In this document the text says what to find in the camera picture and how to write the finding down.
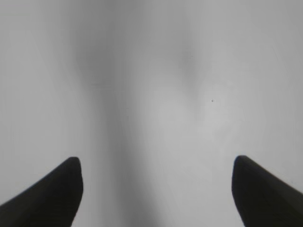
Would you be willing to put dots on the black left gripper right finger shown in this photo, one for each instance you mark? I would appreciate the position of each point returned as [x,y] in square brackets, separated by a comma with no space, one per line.
[262,199]

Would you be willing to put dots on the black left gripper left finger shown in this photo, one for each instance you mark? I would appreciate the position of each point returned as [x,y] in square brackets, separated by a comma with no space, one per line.
[53,201]

